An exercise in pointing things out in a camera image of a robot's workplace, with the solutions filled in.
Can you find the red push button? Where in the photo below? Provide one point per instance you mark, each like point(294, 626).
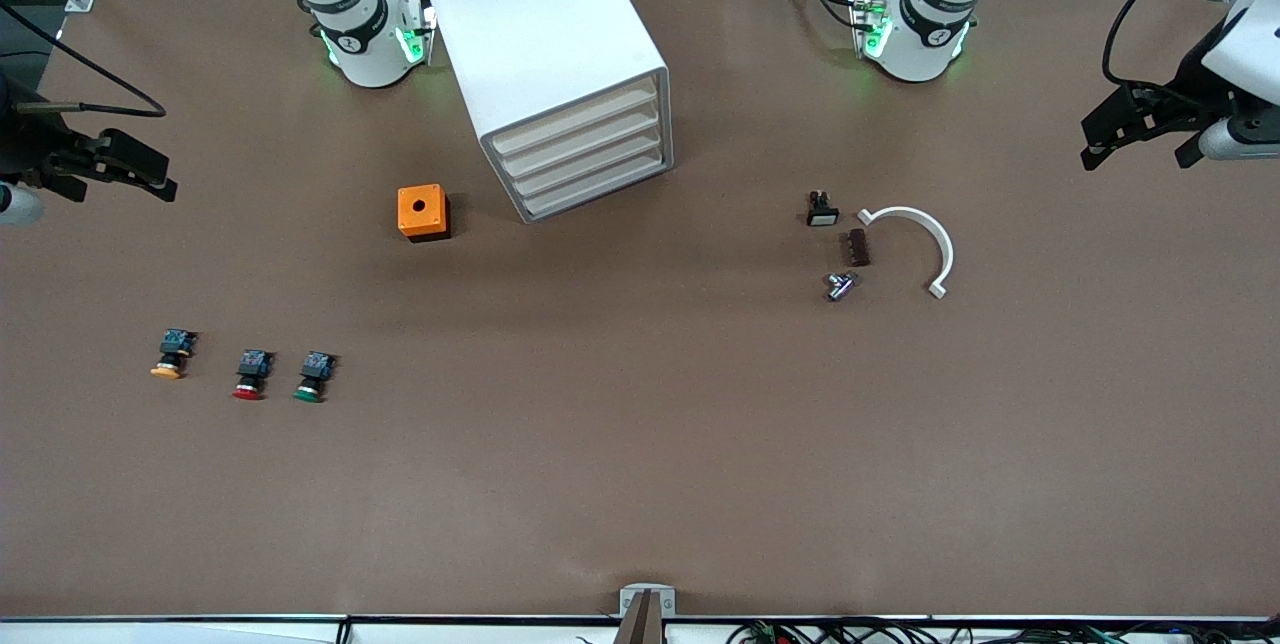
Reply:
point(252, 376)

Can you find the brown terminal block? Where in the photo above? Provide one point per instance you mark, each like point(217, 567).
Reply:
point(854, 248)

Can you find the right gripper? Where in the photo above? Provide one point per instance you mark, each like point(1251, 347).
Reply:
point(22, 146)

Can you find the grey metal table bracket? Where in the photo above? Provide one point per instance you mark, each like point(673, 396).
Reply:
point(647, 599)

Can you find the silver key switch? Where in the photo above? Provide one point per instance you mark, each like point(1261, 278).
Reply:
point(840, 286)

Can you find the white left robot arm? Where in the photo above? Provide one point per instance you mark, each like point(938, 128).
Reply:
point(930, 34)

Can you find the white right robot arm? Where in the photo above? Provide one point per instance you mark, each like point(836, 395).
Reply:
point(370, 44)

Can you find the green push button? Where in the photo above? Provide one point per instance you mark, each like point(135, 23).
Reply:
point(313, 376)

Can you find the orange button box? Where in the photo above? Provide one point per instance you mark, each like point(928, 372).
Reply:
point(420, 209)

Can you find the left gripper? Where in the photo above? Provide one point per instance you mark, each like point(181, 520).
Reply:
point(1190, 87)

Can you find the black rectangular switch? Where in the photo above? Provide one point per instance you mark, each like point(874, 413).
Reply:
point(822, 214)

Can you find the yellow push button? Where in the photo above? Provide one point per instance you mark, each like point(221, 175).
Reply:
point(170, 364)

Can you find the white curved plastic bracket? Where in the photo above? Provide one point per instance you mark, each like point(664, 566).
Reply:
point(915, 214)

